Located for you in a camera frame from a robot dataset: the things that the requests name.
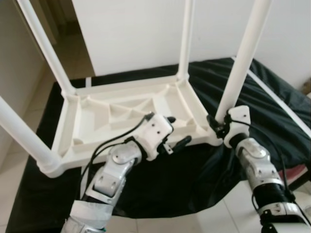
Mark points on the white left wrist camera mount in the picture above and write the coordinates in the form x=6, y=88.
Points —
x=155, y=133

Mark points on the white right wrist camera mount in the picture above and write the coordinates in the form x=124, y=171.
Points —
x=238, y=121

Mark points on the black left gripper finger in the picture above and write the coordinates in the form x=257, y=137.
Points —
x=170, y=119
x=181, y=142

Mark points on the white plastic table leg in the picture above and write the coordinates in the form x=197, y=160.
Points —
x=22, y=133
x=245, y=58
x=186, y=34
x=43, y=43

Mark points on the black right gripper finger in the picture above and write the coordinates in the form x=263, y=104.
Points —
x=213, y=123

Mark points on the brown fuzzy object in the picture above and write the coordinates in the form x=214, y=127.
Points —
x=306, y=87

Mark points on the white plastic table top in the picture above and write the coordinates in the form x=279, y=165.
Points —
x=97, y=141

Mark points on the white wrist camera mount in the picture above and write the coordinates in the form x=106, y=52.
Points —
x=155, y=133
x=238, y=121

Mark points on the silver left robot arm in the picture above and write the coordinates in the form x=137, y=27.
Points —
x=114, y=170

